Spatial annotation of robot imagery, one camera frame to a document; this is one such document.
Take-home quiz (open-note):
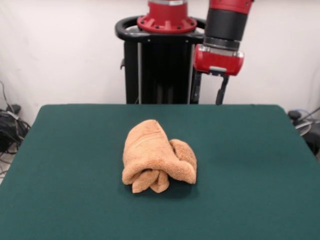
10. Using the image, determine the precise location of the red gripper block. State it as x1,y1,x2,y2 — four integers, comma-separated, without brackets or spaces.
192,44,245,105

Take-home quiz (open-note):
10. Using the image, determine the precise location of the tan terry towel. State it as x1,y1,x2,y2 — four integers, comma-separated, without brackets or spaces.
121,119,198,194

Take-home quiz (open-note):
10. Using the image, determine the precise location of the dark green table cloth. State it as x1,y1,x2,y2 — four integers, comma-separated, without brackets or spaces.
0,104,320,240

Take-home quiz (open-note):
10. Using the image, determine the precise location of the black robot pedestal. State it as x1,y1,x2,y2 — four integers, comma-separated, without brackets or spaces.
114,15,220,105

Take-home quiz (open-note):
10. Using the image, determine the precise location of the black cable bundle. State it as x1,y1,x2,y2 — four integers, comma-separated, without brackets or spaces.
0,79,32,176

